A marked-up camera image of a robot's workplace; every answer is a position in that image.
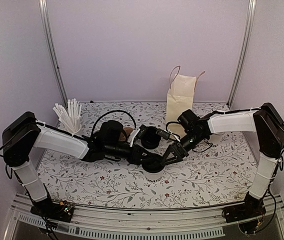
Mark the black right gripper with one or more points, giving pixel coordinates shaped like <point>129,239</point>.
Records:
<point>176,147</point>

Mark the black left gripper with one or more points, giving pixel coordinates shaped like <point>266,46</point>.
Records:
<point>136,157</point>

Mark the black plastic cup lid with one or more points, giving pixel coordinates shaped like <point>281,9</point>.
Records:
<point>154,167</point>

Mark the white paper coffee cup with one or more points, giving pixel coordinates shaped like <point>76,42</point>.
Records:
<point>153,176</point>

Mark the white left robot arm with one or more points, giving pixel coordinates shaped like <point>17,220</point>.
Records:
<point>26,140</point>

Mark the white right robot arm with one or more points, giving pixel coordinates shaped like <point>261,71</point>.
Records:
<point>265,121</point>

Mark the stack of black lids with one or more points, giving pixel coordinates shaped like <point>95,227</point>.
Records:
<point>150,140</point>

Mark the brown cardboard cup carrier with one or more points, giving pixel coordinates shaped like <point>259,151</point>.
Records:
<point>126,132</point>

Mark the stack of white paper cups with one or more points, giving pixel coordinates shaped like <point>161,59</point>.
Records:
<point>212,143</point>

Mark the floral patterned table mat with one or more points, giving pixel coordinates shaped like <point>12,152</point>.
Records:
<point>208,177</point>

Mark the cream paper bag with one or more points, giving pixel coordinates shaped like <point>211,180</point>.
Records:
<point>180,95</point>

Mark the cup of white straws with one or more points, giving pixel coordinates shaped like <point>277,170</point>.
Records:
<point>69,117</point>

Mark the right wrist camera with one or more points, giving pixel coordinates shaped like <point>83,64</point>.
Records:
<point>167,135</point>

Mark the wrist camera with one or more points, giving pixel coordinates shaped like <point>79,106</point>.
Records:
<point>167,135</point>
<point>136,134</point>

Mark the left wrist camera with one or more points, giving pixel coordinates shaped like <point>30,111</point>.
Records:
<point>136,134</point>

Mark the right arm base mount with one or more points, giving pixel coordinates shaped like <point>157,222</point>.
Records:
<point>251,212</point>

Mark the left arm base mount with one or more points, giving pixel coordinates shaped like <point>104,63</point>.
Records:
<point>61,211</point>

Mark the metal front rail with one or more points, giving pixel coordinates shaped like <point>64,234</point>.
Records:
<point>105,223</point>

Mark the right aluminium frame post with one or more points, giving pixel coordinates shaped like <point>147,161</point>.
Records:
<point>243,52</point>

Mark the aluminium frame post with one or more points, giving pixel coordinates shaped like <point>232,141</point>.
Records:
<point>51,49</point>
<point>243,52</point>

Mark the left aluminium frame post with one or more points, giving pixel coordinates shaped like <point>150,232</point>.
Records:
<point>51,49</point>

